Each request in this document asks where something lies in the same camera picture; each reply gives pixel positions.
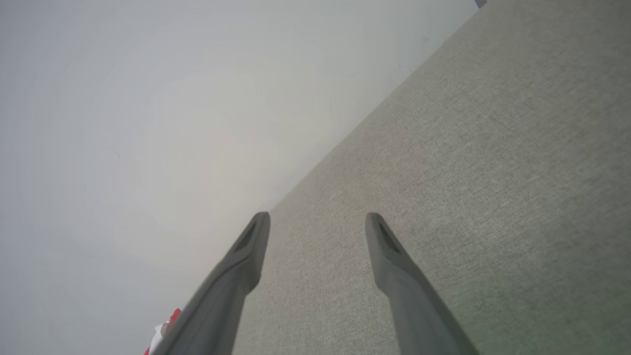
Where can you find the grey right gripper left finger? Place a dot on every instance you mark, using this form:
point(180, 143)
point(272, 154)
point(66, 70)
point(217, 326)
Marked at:
point(224, 301)

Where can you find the grey fabric sofa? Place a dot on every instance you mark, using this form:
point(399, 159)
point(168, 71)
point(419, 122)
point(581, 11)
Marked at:
point(468, 172)

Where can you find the red and white garment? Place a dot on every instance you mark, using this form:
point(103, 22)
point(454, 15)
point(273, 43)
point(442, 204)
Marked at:
point(155, 341)

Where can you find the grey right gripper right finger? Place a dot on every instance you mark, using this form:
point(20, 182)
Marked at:
point(414, 315)

